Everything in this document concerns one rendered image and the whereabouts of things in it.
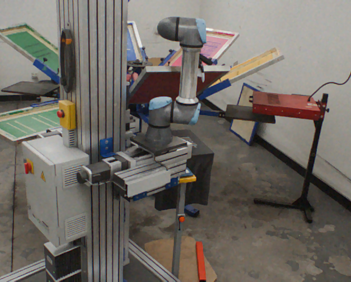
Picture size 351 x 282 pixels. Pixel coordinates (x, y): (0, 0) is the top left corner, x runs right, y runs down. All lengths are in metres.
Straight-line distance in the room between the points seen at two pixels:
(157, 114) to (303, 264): 1.99
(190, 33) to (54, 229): 1.17
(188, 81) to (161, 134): 0.31
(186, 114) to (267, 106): 1.63
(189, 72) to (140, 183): 0.59
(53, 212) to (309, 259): 2.25
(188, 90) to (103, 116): 0.45
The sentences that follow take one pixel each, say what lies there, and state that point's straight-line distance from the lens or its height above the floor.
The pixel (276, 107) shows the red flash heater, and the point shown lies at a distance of 3.57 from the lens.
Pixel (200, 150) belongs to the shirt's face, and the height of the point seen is 0.95.
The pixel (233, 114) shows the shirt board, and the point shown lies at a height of 0.95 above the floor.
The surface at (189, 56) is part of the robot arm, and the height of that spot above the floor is 1.73.
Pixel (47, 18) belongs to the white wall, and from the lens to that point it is 6.97.
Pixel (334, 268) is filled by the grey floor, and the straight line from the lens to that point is 3.58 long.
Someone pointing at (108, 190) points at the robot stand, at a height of 0.96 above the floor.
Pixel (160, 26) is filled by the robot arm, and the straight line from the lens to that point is 1.98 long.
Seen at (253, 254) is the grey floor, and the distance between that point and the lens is 3.48.
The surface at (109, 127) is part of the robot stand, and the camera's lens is 2.08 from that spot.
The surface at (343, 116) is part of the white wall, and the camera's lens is 4.38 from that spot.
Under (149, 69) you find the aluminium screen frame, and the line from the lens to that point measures 2.50.
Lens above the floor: 2.07
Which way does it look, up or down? 22 degrees down
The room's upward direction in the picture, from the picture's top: 4 degrees clockwise
